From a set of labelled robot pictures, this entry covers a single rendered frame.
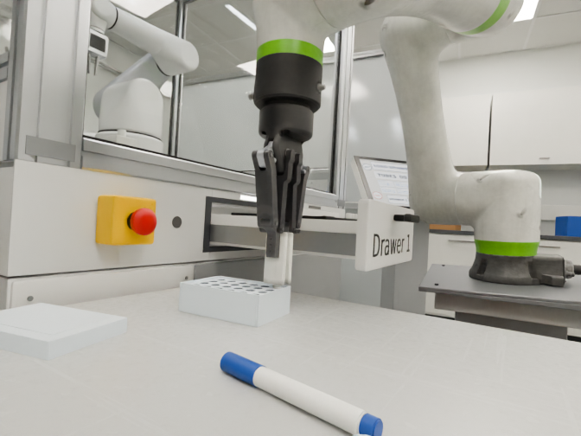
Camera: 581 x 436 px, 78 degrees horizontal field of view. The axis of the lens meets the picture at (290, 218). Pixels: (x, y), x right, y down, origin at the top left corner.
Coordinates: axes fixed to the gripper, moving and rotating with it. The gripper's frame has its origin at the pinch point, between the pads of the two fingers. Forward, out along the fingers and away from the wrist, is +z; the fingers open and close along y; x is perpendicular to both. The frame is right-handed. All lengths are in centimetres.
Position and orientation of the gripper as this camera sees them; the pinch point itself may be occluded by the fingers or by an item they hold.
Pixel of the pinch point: (278, 257)
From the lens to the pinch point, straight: 49.4
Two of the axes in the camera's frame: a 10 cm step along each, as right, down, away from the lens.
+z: -0.6, 10.0, -0.1
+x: 8.9, 0.4, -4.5
